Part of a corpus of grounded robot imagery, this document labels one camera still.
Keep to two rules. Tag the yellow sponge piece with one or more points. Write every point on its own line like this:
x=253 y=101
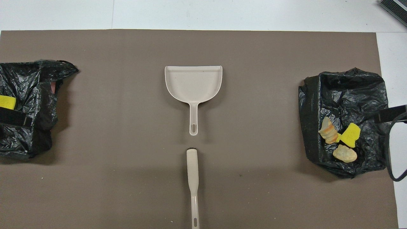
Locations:
x=349 y=135
x=7 y=102

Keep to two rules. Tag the cream foam chunk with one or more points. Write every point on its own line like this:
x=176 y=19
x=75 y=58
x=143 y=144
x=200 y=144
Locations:
x=345 y=154
x=328 y=130

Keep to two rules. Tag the beige plastic dustpan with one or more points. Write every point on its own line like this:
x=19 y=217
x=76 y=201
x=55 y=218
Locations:
x=193 y=84

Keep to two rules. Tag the beige hand brush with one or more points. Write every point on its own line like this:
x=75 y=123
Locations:
x=192 y=168

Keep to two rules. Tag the black trash bag bin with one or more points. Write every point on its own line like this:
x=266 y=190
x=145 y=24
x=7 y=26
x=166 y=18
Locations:
x=31 y=82
x=343 y=92

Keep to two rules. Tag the pink plastic bin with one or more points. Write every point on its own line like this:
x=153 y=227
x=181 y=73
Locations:
x=54 y=88

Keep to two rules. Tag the dark ribbed object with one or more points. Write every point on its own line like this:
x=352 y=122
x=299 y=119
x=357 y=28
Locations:
x=396 y=8

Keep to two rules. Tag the brown paper table mat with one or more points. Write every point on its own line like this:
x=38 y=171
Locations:
x=203 y=47

